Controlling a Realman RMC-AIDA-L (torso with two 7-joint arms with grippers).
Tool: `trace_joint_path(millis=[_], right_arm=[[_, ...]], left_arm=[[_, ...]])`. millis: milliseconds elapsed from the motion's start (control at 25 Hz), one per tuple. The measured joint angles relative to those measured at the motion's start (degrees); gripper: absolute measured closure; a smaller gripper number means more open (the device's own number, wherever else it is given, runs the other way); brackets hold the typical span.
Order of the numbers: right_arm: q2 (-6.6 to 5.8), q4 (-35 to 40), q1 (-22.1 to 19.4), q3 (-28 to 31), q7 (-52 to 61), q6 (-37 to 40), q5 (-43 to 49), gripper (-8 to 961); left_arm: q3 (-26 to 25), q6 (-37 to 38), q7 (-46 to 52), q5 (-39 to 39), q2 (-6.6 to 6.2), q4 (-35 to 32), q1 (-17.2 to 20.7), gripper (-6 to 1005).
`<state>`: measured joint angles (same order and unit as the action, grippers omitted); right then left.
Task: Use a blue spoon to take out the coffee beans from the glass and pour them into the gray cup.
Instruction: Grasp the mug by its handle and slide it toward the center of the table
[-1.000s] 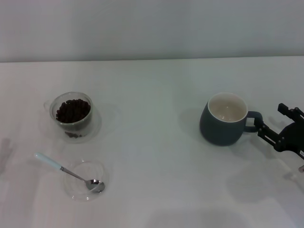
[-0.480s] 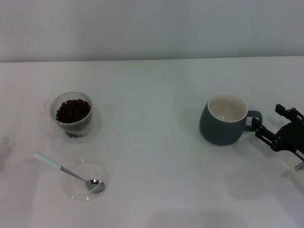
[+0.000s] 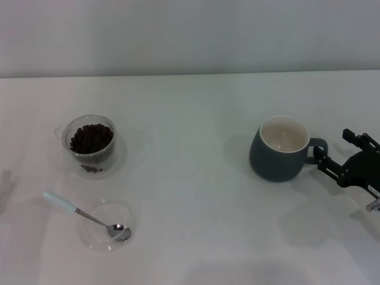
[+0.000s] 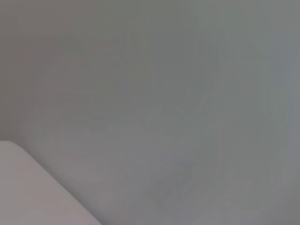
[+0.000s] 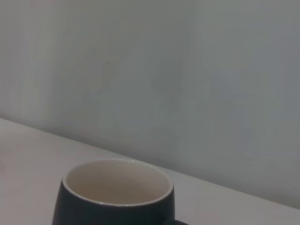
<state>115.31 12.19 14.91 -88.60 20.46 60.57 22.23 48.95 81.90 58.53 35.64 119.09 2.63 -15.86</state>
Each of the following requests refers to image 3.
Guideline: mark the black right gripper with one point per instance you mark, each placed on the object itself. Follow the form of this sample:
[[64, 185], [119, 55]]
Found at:
[[362, 172]]

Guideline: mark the double-wall glass cup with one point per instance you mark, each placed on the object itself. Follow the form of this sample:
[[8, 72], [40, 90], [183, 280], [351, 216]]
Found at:
[[89, 160]]

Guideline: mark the coffee beans pile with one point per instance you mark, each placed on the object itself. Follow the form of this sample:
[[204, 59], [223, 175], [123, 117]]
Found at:
[[92, 139]]

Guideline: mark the clear glass saucer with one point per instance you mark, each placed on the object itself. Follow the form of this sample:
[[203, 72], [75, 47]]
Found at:
[[98, 237]]

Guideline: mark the dark green ceramic mug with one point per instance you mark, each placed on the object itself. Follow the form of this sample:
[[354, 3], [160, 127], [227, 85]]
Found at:
[[276, 166]]

